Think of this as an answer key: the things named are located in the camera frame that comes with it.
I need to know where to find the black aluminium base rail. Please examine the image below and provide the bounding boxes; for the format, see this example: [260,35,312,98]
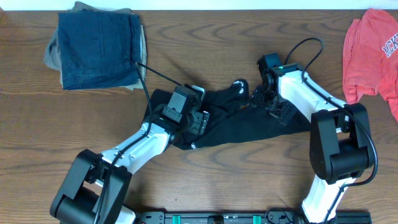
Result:
[133,210,373,224]

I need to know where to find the folded navy blue trousers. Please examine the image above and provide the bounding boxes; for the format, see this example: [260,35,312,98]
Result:
[57,11,142,91]

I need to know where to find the black t-shirt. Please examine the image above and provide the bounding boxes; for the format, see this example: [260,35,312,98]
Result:
[143,78,312,151]

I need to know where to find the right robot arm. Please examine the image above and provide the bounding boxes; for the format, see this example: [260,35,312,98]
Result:
[250,53,378,223]

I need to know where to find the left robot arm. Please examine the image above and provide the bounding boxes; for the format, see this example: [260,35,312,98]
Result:
[50,85,210,224]

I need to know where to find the red printed t-shirt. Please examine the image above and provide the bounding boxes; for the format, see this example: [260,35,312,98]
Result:
[342,9,397,118]

